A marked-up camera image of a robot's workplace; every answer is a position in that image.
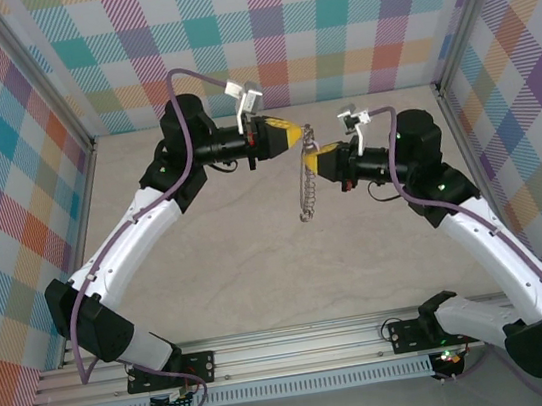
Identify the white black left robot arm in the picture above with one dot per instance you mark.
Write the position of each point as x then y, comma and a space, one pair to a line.
120, 244

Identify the black board lit leds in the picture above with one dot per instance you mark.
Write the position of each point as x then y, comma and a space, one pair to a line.
447, 360

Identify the black board white connector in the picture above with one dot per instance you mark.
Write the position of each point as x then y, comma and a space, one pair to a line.
175, 403

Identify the aluminium wall base profile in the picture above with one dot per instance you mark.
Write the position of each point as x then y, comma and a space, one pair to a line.
85, 214
462, 135

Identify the aluminium upright frame post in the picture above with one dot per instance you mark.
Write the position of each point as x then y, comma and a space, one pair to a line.
42, 68
465, 9

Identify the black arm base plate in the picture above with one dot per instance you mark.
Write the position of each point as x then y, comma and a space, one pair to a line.
200, 367
406, 335

